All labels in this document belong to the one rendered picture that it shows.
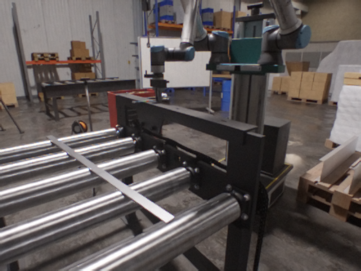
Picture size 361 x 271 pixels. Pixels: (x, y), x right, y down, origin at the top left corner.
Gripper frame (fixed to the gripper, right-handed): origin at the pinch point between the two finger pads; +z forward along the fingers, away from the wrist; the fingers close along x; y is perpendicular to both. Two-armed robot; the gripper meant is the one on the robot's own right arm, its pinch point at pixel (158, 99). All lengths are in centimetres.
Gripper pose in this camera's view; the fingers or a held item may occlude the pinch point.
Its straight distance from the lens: 151.3
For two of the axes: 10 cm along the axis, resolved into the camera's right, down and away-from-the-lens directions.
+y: 7.9, -1.9, 5.8
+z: 0.0, 9.5, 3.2
